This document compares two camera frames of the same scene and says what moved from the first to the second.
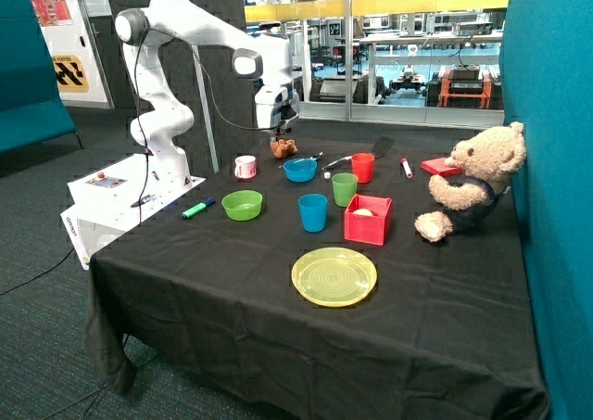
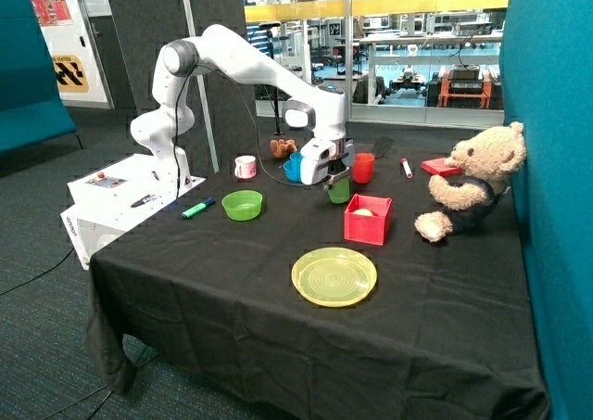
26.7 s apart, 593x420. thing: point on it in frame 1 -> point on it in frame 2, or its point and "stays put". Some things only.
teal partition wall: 547,75 stays put
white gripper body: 276,105 -> 319,157
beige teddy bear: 489,158 stays put
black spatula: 382,146 stays put
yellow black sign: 69,72 stays put
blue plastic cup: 313,211 -> 296,159
